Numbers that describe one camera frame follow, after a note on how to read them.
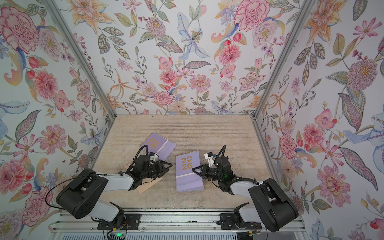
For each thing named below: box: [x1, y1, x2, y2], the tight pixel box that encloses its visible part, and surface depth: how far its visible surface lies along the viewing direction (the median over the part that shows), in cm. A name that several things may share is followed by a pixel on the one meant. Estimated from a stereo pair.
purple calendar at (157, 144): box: [140, 132, 177, 161], surface depth 106 cm
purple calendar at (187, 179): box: [175, 150, 205, 192], surface depth 85 cm
